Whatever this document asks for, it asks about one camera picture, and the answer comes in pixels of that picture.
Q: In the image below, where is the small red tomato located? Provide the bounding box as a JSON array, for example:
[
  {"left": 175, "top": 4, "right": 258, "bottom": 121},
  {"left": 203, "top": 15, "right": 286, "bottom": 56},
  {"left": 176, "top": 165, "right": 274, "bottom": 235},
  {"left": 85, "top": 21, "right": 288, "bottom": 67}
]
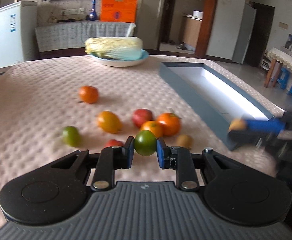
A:
[{"left": 105, "top": 139, "right": 124, "bottom": 147}]

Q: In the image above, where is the brown kiwi fruit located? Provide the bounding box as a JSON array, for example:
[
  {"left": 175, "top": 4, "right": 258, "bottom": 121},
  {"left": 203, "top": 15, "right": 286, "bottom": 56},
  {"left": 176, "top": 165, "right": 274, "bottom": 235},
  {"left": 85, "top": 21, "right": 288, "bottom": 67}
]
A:
[{"left": 175, "top": 134, "right": 193, "bottom": 150}]

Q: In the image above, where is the large orange tangerine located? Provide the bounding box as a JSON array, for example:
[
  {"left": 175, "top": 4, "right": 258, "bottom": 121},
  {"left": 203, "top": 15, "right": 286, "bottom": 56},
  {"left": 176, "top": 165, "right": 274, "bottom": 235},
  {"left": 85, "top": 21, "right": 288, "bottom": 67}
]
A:
[{"left": 156, "top": 112, "right": 181, "bottom": 137}]

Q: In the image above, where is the green tomato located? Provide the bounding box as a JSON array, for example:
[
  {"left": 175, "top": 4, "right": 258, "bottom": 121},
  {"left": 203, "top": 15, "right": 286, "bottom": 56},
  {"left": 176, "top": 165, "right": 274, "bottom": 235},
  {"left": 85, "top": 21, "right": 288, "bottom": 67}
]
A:
[{"left": 134, "top": 130, "right": 157, "bottom": 157}]

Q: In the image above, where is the yellow orange lemon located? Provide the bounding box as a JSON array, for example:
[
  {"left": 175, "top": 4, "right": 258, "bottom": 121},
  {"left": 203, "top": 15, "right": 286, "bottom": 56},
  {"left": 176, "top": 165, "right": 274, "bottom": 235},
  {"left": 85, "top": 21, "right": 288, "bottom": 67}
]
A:
[{"left": 97, "top": 111, "right": 123, "bottom": 134}]

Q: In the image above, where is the small orange tangerine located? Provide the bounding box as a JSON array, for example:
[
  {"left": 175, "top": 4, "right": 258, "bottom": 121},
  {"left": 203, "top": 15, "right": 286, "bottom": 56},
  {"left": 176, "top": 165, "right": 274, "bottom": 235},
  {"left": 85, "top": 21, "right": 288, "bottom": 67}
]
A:
[{"left": 140, "top": 121, "right": 163, "bottom": 138}]

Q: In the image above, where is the green lime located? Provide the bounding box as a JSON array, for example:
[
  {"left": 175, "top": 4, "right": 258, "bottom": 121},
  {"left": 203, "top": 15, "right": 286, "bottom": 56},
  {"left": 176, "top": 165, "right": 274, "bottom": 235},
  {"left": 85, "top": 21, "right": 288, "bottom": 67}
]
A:
[{"left": 62, "top": 126, "right": 81, "bottom": 147}]

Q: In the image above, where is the red apple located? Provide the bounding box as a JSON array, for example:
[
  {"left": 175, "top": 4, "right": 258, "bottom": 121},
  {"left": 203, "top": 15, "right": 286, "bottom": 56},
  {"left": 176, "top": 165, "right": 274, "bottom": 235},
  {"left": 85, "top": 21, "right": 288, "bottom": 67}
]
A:
[{"left": 132, "top": 108, "right": 153, "bottom": 128}]

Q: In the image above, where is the tan round fruit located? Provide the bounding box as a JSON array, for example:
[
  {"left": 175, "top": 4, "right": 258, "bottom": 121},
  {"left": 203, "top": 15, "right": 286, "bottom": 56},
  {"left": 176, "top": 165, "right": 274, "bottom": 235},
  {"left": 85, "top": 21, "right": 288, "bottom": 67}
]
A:
[{"left": 228, "top": 119, "right": 247, "bottom": 131}]

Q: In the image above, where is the wooden kitchen cabinet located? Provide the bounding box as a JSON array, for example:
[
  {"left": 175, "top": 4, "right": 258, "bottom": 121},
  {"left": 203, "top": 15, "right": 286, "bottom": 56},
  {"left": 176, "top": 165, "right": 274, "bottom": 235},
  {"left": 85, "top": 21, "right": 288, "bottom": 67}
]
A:
[{"left": 180, "top": 15, "right": 202, "bottom": 50}]

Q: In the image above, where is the grey cardboard tray box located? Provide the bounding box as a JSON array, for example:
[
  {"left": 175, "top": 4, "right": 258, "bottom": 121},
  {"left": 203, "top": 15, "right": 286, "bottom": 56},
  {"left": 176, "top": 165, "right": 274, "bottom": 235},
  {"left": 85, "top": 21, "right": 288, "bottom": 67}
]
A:
[{"left": 159, "top": 62, "right": 273, "bottom": 151}]

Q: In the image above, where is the lace covered side table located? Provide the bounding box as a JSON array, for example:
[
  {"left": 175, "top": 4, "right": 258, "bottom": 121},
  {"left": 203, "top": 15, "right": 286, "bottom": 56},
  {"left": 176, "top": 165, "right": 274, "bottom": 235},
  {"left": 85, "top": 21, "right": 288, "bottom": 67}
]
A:
[{"left": 263, "top": 48, "right": 292, "bottom": 87}]

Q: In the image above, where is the pink quilted table cover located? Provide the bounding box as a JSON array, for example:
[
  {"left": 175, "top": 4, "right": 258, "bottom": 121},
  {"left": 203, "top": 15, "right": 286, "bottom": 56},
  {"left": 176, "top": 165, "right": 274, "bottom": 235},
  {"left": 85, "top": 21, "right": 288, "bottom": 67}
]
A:
[{"left": 0, "top": 55, "right": 277, "bottom": 228}]

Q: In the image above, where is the grey refrigerator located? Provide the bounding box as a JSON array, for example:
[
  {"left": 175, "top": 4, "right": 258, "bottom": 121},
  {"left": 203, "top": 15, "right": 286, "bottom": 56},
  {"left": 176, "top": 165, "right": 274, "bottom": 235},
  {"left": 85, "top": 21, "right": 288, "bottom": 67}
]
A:
[{"left": 232, "top": 4, "right": 256, "bottom": 64}]

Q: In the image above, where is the light blue plate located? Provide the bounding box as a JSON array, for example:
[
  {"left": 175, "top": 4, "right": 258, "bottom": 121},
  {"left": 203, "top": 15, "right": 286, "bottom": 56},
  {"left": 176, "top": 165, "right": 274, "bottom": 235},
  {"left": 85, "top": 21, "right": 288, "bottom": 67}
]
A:
[{"left": 90, "top": 49, "right": 149, "bottom": 67}]

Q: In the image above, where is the napa cabbage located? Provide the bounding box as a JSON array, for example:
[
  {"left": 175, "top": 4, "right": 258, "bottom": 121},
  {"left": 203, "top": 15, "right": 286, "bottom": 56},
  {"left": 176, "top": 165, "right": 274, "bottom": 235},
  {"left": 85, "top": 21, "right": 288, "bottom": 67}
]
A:
[{"left": 84, "top": 36, "right": 143, "bottom": 61}]

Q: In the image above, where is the grey cloth covered cabinet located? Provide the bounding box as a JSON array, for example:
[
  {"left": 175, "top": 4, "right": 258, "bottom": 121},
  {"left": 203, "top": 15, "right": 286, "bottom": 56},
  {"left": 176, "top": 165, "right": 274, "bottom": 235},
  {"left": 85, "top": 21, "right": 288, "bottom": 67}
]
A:
[{"left": 35, "top": 21, "right": 136, "bottom": 53}]

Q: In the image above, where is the blue glass bottle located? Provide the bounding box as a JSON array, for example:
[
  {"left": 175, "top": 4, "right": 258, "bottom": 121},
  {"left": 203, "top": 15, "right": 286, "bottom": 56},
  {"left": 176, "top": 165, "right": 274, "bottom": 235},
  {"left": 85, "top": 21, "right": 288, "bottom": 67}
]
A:
[{"left": 85, "top": 0, "right": 97, "bottom": 21}]

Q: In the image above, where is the orange gift bag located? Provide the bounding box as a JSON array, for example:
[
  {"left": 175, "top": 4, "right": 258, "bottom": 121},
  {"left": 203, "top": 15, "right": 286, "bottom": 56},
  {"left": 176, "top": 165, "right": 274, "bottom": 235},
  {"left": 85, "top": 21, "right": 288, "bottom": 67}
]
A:
[{"left": 100, "top": 0, "right": 137, "bottom": 23}]

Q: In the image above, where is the white chest freezer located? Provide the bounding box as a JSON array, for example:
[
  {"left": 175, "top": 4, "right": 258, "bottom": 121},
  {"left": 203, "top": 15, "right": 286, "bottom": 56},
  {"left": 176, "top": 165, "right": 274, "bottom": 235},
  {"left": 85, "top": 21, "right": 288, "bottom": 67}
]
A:
[{"left": 0, "top": 1, "right": 38, "bottom": 68}]

